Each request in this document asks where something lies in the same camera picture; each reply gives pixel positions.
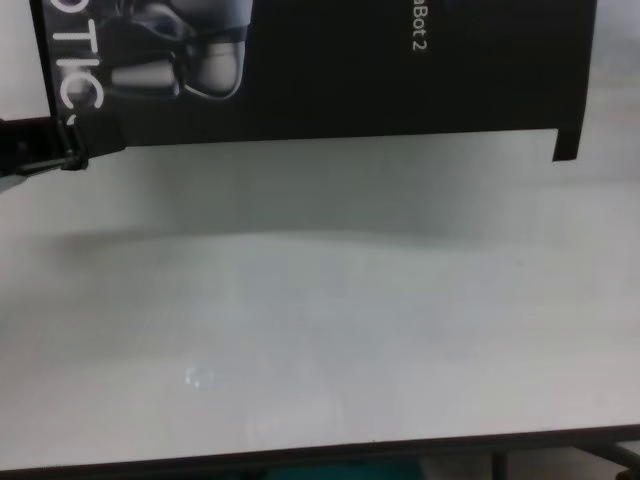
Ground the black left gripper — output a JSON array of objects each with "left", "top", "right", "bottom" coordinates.
[{"left": 0, "top": 114, "right": 128, "bottom": 181}]

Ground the black robot print poster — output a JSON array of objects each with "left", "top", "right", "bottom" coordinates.
[{"left": 30, "top": 0, "right": 599, "bottom": 149}]

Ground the grey diagonal table bar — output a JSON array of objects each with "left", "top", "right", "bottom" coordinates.
[{"left": 564, "top": 442, "right": 640, "bottom": 474}]

